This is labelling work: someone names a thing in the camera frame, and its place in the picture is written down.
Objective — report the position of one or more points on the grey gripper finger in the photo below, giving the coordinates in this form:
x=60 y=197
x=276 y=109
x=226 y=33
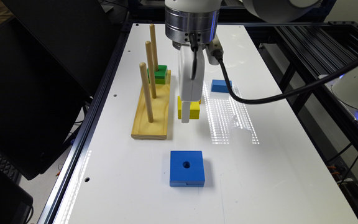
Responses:
x=185 y=111

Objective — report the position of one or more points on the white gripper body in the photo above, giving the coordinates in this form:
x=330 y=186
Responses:
x=191 y=73

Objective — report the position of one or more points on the yellow block with hole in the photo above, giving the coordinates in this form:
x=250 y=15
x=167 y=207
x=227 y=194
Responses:
x=194 y=109

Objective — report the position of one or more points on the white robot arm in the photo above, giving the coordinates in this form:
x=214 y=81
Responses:
x=192 y=24

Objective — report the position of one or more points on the small blue block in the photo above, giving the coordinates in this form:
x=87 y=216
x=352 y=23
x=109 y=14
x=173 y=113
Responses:
x=219 y=86

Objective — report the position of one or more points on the green block on peg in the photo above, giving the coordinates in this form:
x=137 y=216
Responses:
x=161 y=75

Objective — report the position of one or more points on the large blue block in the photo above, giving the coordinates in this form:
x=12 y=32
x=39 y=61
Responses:
x=186 y=169

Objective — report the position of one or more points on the wooden peg base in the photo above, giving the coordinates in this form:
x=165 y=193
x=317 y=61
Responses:
x=157 y=130

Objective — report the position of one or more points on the front wooden peg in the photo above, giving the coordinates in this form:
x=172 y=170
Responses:
x=145 y=86

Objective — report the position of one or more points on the wooden peg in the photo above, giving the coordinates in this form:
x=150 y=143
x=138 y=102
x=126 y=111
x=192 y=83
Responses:
x=150 y=63
x=154 y=46
x=145 y=86

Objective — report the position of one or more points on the rear wooden peg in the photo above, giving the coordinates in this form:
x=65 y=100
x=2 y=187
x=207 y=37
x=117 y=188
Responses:
x=154 y=46

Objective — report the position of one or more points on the middle wooden peg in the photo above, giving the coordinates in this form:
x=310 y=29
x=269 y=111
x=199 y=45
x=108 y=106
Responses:
x=150 y=63

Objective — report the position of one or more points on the black monitor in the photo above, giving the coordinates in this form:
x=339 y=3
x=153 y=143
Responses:
x=53 y=54

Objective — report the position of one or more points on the black keyboard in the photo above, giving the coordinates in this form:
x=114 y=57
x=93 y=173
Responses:
x=9 y=170

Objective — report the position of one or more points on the black aluminium frame rack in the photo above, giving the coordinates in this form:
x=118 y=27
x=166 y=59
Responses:
x=297 y=54

